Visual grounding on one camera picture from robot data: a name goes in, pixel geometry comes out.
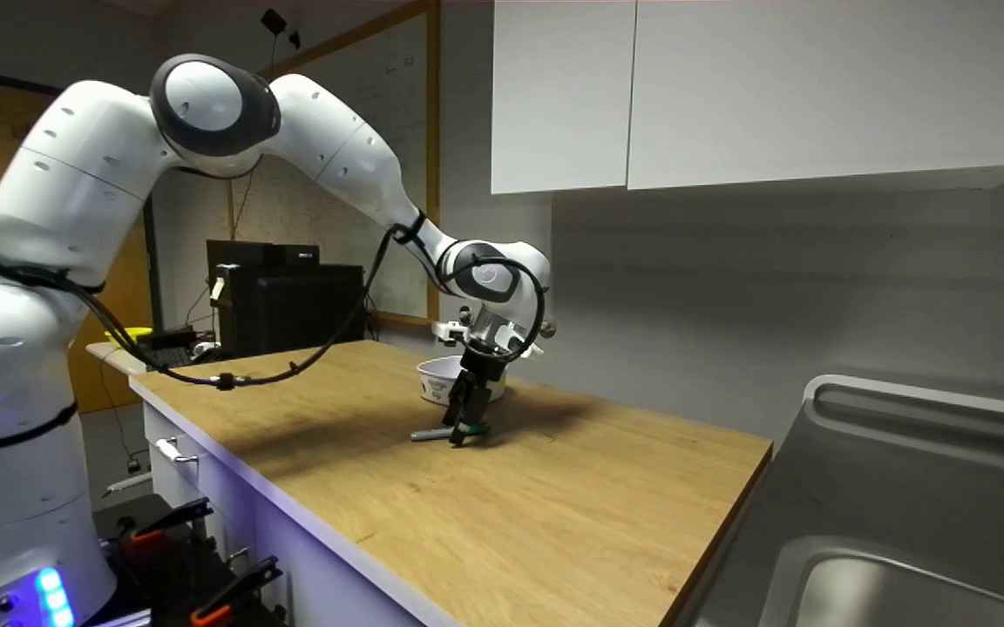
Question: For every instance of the narrow white cabinet door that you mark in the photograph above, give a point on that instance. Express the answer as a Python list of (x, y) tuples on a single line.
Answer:
[(557, 93)]

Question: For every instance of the round wall knob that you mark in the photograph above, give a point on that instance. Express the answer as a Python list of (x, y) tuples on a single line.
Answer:
[(549, 329)]

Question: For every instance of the stainless steel sink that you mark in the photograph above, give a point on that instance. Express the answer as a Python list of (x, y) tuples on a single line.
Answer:
[(907, 524)]

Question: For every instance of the small black device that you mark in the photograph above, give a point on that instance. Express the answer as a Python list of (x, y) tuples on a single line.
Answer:
[(175, 345)]

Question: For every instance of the white base cabinet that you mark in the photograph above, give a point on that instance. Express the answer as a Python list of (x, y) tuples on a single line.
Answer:
[(295, 560)]

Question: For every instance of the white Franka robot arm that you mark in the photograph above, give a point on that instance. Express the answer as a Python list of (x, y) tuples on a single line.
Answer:
[(70, 195)]

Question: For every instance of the white wall cabinet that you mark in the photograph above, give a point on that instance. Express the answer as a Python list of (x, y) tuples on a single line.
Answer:
[(837, 89)]

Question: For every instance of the white bowl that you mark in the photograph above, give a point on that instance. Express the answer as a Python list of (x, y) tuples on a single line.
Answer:
[(432, 379)]

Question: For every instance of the black overhead camera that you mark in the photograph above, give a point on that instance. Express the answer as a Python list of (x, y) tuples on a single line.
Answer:
[(275, 21)]

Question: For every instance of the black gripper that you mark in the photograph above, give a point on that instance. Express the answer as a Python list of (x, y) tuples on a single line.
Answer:
[(474, 370)]

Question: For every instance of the green Sharpie marker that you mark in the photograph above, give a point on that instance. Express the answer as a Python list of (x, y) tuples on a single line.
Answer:
[(425, 437)]

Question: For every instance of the black box appliance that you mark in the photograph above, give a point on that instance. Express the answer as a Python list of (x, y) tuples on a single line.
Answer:
[(285, 308)]

